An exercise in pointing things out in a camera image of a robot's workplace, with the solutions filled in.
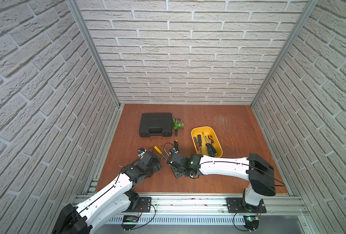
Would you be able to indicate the aluminium front rail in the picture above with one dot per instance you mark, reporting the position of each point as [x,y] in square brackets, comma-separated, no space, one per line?
[216,204]

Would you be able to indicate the right controller board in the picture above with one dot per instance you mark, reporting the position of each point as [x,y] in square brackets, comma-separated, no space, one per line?
[251,223]

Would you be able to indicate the yellow transparent handle screwdriver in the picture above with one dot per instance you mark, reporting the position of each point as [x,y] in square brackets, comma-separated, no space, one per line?
[160,152]

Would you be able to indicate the aluminium frame post left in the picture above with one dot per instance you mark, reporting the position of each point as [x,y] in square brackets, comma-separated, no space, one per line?
[77,15]

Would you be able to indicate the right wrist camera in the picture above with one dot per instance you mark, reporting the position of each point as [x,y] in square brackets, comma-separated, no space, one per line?
[173,151]

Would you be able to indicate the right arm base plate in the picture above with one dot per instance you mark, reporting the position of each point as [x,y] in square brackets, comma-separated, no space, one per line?
[238,205]

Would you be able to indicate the yellow black phillips screwdriver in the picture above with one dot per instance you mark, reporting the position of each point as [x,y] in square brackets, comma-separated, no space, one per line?
[199,143]

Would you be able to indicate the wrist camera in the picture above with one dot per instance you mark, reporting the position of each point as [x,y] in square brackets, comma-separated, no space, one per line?
[141,152]
[173,151]

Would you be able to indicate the green black large screwdriver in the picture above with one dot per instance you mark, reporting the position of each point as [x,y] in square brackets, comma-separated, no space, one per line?
[211,149]

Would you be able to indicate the black yellow-capped screwdriver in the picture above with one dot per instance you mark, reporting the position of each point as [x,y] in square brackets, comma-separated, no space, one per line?
[176,145]

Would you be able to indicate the controller board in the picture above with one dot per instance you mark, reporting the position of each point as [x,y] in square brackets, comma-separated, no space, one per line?
[251,223]
[129,222]

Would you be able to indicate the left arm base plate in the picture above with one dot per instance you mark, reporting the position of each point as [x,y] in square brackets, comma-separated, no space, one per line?
[142,205]

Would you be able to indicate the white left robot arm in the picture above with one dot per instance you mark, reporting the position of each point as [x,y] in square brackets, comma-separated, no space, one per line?
[118,196]

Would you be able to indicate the aluminium frame post right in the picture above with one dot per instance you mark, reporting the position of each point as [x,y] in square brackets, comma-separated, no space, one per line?
[303,18]

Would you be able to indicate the aluminium frame post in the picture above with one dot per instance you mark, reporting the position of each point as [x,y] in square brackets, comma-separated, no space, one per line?
[77,15]
[303,18]

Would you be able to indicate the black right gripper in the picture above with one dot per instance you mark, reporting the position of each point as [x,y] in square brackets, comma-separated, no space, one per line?
[176,174]

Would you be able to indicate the black plastic tool case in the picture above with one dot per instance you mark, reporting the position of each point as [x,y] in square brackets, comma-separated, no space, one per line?
[156,124]

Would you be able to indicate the orange black stubby screwdriver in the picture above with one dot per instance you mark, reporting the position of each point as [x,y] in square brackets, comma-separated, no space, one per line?
[211,140]

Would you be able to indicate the left controller board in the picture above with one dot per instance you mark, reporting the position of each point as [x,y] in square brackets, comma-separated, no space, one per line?
[129,222]

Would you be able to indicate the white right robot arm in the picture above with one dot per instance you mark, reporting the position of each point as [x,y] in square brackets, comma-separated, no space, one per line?
[254,169]

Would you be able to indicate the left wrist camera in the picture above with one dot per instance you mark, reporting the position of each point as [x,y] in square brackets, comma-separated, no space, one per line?
[141,152]

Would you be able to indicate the dark red handle screwdriver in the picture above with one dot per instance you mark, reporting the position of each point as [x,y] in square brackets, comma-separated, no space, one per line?
[196,144]

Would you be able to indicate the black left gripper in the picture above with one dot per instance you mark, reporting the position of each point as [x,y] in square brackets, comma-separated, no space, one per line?
[151,159]

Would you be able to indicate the yellow plastic storage box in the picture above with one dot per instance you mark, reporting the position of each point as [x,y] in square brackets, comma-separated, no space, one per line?
[201,137]

